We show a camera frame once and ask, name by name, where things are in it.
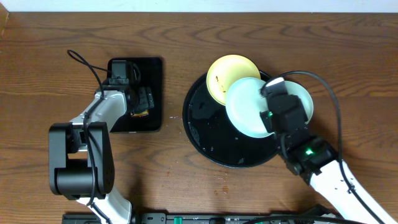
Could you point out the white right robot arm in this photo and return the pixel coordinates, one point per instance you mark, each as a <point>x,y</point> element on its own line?
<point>316,161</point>

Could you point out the pale green plate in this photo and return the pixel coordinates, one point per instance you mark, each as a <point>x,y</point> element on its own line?
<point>298,90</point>

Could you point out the rectangular black tray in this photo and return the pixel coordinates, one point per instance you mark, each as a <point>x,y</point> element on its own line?
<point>151,76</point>

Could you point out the round black tray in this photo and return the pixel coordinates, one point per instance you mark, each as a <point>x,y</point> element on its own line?
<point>213,135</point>

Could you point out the yellow plate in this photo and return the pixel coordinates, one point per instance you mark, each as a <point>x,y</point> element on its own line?
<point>227,70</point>

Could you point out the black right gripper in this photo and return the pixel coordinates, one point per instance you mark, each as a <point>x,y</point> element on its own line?
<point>267,121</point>

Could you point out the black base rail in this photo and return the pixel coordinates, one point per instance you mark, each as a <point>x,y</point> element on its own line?
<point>161,218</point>

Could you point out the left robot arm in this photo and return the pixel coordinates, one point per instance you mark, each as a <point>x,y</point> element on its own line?
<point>81,164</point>

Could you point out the green yellow sponge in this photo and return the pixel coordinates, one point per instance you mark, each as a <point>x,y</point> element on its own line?
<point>141,114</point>

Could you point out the light blue plate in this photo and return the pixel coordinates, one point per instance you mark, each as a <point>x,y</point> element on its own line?
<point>244,103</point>

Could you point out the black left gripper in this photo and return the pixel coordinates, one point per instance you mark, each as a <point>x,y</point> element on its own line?
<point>144,99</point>

